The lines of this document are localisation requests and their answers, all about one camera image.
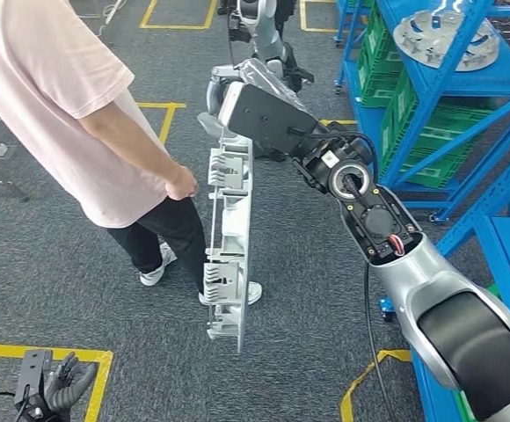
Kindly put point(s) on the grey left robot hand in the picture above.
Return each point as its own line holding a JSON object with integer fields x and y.
{"x": 68, "y": 387}

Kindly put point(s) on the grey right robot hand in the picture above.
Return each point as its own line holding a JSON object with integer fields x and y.
{"x": 264, "y": 76}

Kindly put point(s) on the grey plastic wheel hubcap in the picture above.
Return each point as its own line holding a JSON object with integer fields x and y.
{"x": 233, "y": 233}
{"x": 448, "y": 52}

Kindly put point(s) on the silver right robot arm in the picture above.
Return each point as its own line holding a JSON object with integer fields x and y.
{"x": 457, "y": 326}

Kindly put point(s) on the yellow floor tape marking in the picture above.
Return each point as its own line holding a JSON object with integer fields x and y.
{"x": 39, "y": 351}

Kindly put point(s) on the silver humanoid robot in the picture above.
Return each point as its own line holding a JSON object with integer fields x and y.
{"x": 259, "y": 23}

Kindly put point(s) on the person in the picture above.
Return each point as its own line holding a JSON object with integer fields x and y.
{"x": 39, "y": 87}

